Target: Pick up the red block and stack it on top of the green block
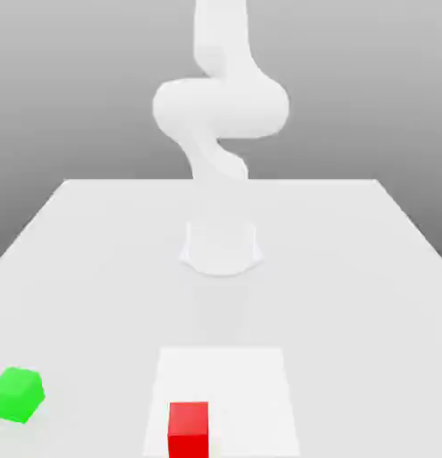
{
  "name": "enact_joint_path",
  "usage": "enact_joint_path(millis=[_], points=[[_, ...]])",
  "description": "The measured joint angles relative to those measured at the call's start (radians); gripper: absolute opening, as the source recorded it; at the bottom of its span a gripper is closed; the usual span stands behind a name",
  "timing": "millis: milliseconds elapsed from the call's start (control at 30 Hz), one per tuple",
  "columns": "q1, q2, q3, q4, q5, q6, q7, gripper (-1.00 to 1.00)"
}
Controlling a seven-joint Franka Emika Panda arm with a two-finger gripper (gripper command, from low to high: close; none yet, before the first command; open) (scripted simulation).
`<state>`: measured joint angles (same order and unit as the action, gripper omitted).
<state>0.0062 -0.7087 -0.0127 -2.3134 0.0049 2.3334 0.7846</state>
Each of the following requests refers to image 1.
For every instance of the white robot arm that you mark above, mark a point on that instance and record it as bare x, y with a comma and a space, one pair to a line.
221, 107

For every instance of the small red cube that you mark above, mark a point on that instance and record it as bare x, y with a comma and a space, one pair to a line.
188, 429

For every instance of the small green cube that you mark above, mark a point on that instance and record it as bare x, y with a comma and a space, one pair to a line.
17, 393

